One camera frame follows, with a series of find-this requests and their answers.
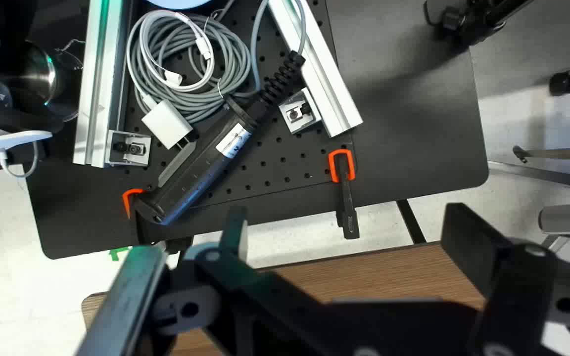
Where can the left orange clamp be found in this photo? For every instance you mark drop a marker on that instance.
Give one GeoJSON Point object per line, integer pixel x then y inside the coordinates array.
{"type": "Point", "coordinates": [126, 201]}

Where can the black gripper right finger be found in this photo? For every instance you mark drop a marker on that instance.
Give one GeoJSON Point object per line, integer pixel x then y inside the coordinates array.
{"type": "Point", "coordinates": [514, 282]}

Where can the left aluminium extrusion rail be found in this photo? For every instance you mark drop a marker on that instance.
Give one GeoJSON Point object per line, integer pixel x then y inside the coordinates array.
{"type": "Point", "coordinates": [101, 140]}

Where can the aluminium extrusion rail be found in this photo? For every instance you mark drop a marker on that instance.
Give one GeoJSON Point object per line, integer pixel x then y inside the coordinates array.
{"type": "Point", "coordinates": [101, 140]}
{"type": "Point", "coordinates": [326, 90]}

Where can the right orange black clamp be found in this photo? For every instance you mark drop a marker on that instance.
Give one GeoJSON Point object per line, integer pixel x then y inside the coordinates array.
{"type": "Point", "coordinates": [342, 173]}

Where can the right aluminium extrusion rail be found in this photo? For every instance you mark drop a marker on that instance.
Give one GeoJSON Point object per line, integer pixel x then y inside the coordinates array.
{"type": "Point", "coordinates": [326, 90]}

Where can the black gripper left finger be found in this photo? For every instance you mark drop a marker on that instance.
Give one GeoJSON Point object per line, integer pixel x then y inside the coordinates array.
{"type": "Point", "coordinates": [259, 312]}

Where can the black perforated breadboard plate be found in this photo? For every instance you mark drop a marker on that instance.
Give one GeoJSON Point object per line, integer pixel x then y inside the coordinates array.
{"type": "Point", "coordinates": [419, 136]}

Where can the black round camera lens device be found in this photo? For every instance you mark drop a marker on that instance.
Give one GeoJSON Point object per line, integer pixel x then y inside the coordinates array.
{"type": "Point", "coordinates": [37, 84]}

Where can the white power adapter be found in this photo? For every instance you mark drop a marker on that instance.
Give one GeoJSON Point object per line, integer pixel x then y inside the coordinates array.
{"type": "Point", "coordinates": [166, 124]}

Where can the black power brick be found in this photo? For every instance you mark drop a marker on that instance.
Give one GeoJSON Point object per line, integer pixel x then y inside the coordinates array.
{"type": "Point", "coordinates": [219, 146]}

